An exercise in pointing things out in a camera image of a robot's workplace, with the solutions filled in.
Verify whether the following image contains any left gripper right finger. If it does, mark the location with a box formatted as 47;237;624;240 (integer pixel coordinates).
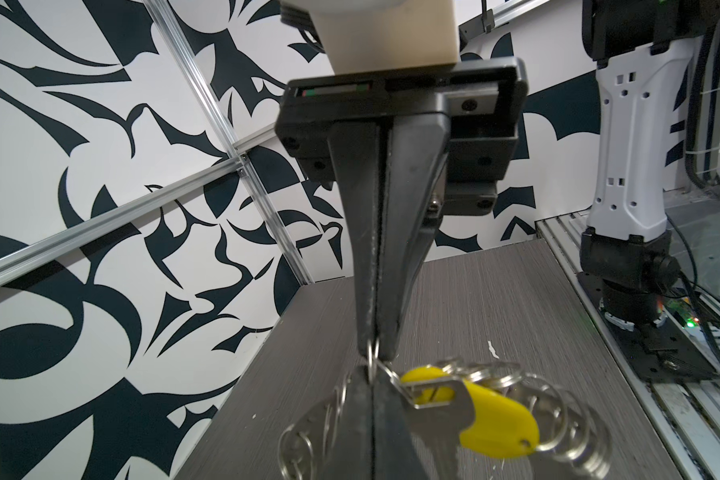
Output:
372;365;426;480

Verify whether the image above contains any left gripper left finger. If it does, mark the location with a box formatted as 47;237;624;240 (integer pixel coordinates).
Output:
320;365;373;480

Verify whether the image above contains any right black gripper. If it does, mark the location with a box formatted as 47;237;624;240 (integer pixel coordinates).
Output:
274;56;528;360

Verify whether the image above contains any yellow key tag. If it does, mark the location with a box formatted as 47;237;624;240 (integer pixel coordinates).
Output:
401;366;540;459

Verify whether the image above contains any metal disc with key rings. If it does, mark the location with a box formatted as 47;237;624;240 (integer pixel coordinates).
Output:
278;353;612;479

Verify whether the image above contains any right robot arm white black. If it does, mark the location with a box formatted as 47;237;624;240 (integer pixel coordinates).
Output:
275;1;720;365

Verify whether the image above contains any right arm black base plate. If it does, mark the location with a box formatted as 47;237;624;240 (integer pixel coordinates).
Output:
577;272;717;383

